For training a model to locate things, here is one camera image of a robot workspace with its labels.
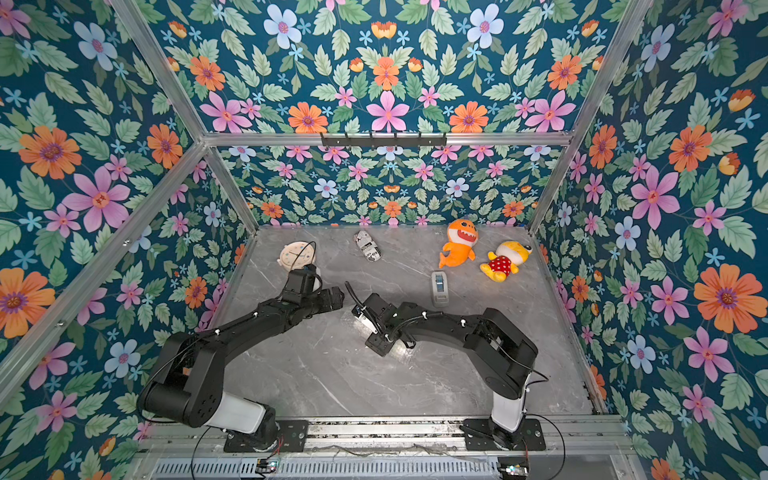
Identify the silver toy car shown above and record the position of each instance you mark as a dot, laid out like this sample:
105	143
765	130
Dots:
367	246

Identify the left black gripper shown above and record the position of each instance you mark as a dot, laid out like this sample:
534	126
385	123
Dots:
328	304

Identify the orange shark plush toy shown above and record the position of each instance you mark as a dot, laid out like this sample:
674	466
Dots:
462	237

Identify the pink round alarm clock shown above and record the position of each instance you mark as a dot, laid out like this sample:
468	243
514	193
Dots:
297	255

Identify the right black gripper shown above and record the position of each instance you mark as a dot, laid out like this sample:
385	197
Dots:
365	308

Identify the black hook rail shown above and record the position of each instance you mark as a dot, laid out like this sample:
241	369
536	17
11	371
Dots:
370	140

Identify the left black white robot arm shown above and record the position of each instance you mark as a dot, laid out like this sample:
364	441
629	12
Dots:
186	385

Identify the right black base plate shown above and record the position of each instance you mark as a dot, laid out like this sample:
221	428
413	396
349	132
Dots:
485	435

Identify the white slotted cable duct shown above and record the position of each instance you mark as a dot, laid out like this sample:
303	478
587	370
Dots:
330	468

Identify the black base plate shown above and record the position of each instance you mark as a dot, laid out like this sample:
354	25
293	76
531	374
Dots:
288	437
485	435

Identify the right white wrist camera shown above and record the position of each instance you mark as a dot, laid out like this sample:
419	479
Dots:
367	324

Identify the yellow shark plush toy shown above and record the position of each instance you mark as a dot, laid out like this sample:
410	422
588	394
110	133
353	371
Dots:
506	260

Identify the aluminium front rail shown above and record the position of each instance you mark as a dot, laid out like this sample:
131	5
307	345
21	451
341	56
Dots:
569	435

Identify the white grey remote device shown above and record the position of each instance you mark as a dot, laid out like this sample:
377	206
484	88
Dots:
440	290

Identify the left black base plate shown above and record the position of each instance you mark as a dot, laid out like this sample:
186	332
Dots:
288	437

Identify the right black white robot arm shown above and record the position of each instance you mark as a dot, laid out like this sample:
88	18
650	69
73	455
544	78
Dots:
501	353

